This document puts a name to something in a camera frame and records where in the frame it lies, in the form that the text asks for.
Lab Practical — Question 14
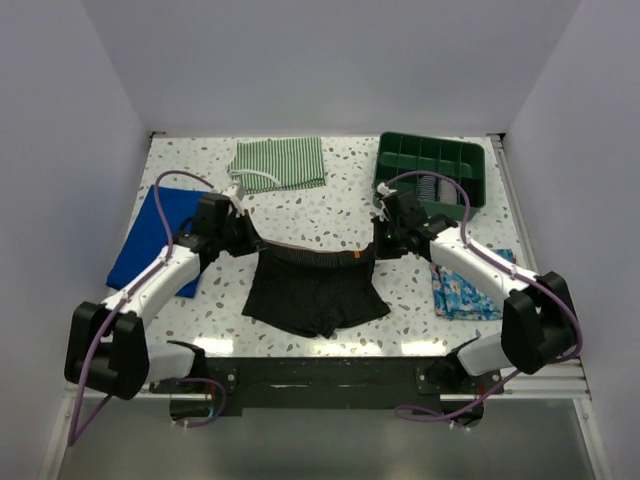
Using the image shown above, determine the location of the black pinstriped underwear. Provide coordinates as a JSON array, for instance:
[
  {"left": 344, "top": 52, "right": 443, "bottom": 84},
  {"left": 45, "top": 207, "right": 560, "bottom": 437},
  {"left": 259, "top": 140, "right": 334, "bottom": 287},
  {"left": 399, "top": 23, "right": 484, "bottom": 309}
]
[{"left": 242, "top": 243, "right": 390, "bottom": 338}]

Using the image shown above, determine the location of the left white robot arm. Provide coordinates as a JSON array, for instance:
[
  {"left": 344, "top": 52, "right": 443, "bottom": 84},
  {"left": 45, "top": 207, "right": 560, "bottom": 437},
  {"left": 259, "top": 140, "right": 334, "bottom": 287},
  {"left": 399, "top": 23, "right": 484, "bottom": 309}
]
[{"left": 64, "top": 190, "right": 264, "bottom": 400}]

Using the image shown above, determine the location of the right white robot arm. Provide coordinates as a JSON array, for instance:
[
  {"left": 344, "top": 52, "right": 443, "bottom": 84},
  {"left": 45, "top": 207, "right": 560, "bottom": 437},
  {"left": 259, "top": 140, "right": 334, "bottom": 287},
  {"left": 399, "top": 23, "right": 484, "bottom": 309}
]
[{"left": 373, "top": 185, "right": 582, "bottom": 393}]

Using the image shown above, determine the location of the rolled blue striped underwear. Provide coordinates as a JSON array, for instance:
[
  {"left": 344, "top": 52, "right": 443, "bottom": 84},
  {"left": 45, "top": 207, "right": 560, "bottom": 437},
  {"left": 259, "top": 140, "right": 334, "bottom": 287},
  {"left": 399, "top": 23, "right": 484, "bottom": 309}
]
[{"left": 416, "top": 175, "right": 439, "bottom": 202}]

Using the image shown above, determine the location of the rolled grey striped underwear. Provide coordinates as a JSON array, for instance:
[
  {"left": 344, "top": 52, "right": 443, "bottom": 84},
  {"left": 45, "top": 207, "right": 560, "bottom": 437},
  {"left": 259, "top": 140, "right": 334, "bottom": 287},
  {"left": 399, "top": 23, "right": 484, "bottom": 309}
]
[{"left": 438, "top": 180, "right": 458, "bottom": 205}]

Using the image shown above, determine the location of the blue folded underwear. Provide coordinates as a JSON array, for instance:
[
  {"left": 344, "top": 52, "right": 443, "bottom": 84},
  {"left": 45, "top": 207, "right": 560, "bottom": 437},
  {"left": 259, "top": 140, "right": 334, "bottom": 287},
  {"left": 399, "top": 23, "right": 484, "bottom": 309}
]
[{"left": 106, "top": 186, "right": 203, "bottom": 290}]

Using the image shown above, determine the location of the green striped underwear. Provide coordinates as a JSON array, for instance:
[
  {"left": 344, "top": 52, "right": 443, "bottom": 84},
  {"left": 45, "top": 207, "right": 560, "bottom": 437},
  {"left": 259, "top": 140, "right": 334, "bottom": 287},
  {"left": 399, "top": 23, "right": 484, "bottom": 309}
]
[{"left": 228, "top": 137, "right": 326, "bottom": 194}]

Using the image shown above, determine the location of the blue floral underwear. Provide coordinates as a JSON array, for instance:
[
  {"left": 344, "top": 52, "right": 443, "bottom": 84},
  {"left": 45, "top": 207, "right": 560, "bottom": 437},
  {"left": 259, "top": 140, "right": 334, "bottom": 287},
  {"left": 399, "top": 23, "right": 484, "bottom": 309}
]
[{"left": 430, "top": 263, "right": 502, "bottom": 321}]

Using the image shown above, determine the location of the green divided storage bin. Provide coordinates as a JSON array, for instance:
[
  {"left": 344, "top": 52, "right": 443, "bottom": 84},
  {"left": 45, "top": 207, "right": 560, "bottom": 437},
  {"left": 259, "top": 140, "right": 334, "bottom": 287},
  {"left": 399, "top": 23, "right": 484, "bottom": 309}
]
[{"left": 373, "top": 132, "right": 487, "bottom": 221}]

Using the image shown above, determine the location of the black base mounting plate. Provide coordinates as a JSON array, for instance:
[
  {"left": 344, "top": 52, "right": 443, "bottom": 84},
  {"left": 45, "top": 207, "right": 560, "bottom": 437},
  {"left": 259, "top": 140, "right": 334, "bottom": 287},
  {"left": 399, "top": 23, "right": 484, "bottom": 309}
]
[{"left": 150, "top": 357, "right": 504, "bottom": 420}]

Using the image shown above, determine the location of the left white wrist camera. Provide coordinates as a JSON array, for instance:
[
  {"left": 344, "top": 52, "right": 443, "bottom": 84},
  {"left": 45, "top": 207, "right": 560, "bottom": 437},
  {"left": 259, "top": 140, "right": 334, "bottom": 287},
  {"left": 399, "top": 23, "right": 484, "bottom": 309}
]
[{"left": 219, "top": 183, "right": 245, "bottom": 210}]

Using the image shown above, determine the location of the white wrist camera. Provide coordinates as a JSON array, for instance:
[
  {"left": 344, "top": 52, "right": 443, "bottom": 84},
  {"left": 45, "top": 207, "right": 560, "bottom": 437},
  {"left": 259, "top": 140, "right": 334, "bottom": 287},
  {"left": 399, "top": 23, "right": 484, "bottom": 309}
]
[
  {"left": 376, "top": 182, "right": 396, "bottom": 197},
  {"left": 219, "top": 183, "right": 245, "bottom": 210}
]

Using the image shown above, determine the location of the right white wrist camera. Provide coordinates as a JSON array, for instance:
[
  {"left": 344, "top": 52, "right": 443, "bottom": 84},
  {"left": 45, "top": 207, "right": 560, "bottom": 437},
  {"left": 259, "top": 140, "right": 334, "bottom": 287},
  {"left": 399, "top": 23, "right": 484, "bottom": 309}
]
[{"left": 376, "top": 182, "right": 396, "bottom": 197}]

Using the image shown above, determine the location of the aluminium frame rail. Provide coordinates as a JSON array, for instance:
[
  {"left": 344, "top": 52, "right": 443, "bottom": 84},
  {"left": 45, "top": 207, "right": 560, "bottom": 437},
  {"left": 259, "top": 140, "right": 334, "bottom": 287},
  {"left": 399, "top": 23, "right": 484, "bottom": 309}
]
[{"left": 487, "top": 133, "right": 596, "bottom": 401}]

